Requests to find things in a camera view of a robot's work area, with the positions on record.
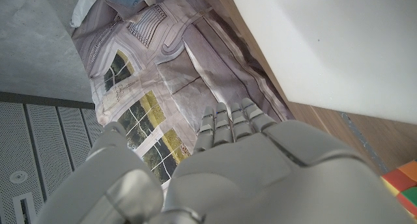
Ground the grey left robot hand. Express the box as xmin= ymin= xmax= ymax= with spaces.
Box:
xmin=34 ymin=98 xmax=411 ymax=224

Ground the white memory foam sheet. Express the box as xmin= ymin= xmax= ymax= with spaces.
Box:
xmin=227 ymin=0 xmax=417 ymax=126

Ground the printed living room backdrop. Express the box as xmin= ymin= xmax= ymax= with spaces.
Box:
xmin=70 ymin=0 xmax=296 ymax=192

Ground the grey tape line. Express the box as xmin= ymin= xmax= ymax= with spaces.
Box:
xmin=340 ymin=112 xmax=390 ymax=175

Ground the multicoloured puzzle cube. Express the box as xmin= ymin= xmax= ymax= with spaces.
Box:
xmin=380 ymin=160 xmax=417 ymax=218

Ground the ceiling vent slot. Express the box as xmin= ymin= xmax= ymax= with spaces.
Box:
xmin=12 ymin=191 xmax=35 ymax=224

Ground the round ceiling sensor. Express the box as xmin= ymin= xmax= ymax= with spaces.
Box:
xmin=9 ymin=171 xmax=29 ymax=185

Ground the white cloth sheet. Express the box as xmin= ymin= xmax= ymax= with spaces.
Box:
xmin=70 ymin=0 xmax=107 ymax=29

